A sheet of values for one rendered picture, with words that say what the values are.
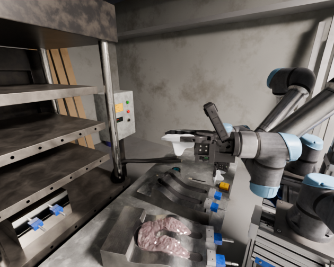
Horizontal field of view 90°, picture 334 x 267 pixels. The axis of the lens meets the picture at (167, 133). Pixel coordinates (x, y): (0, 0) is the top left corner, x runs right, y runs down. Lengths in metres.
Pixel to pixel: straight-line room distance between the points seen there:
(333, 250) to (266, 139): 0.54
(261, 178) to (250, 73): 2.54
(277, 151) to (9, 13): 0.99
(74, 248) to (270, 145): 1.00
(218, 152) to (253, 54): 2.59
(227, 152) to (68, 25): 0.90
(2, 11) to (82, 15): 0.34
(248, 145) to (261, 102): 2.53
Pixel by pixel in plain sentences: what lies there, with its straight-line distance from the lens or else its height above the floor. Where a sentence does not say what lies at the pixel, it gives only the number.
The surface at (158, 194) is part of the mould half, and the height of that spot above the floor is 0.90.
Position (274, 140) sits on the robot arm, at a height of 1.46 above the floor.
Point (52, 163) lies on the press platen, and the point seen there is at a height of 1.04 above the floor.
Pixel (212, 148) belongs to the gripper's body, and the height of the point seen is 1.43.
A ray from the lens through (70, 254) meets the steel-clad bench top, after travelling 1.11.
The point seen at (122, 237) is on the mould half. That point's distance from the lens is 0.94.
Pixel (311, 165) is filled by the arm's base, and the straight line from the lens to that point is 1.32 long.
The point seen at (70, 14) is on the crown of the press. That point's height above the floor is 1.88.
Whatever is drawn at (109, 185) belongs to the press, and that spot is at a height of 0.78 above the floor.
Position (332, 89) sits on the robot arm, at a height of 1.58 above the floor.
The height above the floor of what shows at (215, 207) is 0.90.
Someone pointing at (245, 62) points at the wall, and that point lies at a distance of 3.02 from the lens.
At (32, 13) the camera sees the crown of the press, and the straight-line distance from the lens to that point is 0.97.
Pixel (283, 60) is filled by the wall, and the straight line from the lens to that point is 2.96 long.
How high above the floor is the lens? 1.63
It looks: 20 degrees down
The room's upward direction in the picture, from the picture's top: straight up
